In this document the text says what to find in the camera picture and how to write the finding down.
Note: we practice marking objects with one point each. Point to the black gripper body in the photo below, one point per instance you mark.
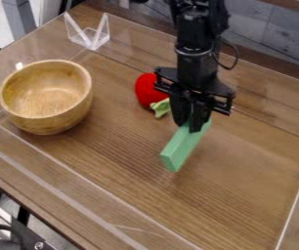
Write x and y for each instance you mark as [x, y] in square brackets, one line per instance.
[194, 79]

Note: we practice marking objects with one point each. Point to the grey post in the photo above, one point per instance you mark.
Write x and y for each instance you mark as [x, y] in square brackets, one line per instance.
[20, 17]

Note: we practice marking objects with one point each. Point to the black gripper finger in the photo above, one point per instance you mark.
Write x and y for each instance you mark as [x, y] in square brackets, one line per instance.
[180, 108]
[200, 114]

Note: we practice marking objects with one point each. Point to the black table leg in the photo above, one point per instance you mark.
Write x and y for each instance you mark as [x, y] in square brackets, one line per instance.
[23, 217]

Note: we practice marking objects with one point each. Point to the clear acrylic corner bracket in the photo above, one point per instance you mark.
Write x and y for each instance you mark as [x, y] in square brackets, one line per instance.
[88, 37]

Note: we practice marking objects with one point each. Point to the red plush strawberry toy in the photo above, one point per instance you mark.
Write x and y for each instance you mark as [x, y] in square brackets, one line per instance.
[151, 99]

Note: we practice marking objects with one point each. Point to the green rectangular stick block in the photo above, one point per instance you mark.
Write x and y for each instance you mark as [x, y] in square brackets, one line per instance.
[180, 147]

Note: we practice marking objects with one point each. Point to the brown wooden bowl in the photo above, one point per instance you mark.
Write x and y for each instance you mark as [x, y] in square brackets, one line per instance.
[47, 96]

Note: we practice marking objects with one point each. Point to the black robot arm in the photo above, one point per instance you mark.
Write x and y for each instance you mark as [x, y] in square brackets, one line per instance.
[200, 20]

